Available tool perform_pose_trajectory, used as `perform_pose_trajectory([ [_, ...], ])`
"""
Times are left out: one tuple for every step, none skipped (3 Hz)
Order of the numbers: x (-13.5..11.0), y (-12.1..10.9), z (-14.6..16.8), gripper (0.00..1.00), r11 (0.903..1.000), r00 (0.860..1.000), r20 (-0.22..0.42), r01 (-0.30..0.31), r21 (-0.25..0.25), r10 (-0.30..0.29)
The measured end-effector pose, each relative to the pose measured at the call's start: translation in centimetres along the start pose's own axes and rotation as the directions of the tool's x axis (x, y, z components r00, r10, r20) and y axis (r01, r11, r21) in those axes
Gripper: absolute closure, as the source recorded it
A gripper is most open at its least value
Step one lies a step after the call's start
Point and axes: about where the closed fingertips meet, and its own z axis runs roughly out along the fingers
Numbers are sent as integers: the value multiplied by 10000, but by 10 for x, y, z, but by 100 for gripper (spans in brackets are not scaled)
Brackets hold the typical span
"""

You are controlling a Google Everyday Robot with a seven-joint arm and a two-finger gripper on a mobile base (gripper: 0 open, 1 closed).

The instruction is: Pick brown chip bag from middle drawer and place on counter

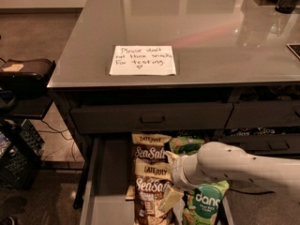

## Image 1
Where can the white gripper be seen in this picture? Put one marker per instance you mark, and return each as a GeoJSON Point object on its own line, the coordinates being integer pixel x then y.
{"type": "Point", "coordinates": [178, 172]}

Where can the grey desk cabinet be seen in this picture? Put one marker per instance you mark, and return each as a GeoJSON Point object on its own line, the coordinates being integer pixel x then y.
{"type": "Point", "coordinates": [225, 51]}

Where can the white handwritten paper note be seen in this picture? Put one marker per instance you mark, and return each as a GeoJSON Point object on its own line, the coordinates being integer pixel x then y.
{"type": "Point", "coordinates": [143, 60]}

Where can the black plastic crate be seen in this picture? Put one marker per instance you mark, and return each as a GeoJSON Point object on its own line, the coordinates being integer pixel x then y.
{"type": "Point", "coordinates": [20, 144]}

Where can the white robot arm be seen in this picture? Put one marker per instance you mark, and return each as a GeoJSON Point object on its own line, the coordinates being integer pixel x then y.
{"type": "Point", "coordinates": [218, 161]}

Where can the right middle drawer front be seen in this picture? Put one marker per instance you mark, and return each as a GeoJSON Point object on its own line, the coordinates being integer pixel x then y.
{"type": "Point", "coordinates": [266, 145]}

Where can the top left drawer front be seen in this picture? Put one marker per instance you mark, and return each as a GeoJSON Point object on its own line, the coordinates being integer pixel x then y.
{"type": "Point", "coordinates": [150, 117]}

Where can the rear green Dang chip bag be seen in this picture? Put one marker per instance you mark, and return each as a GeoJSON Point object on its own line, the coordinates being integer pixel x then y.
{"type": "Point", "coordinates": [185, 145]}

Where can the dark tablet on counter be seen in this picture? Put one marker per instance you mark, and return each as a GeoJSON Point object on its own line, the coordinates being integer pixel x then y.
{"type": "Point", "coordinates": [295, 49]}

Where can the brown sea salt chip bag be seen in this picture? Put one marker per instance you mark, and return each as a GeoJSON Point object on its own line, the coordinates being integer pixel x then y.
{"type": "Point", "coordinates": [151, 181]}
{"type": "Point", "coordinates": [149, 148]}

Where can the open middle drawer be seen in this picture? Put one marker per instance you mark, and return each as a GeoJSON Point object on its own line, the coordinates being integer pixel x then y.
{"type": "Point", "coordinates": [104, 201]}

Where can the top right drawer front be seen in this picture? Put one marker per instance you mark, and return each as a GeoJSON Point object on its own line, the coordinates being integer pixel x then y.
{"type": "Point", "coordinates": [265, 114]}

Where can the green dang chip bag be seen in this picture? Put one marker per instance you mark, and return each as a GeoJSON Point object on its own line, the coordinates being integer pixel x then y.
{"type": "Point", "coordinates": [202, 203]}
{"type": "Point", "coordinates": [185, 145]}

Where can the front green Dang chip bag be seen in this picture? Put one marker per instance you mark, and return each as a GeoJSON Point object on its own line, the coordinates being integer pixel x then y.
{"type": "Point", "coordinates": [202, 203]}

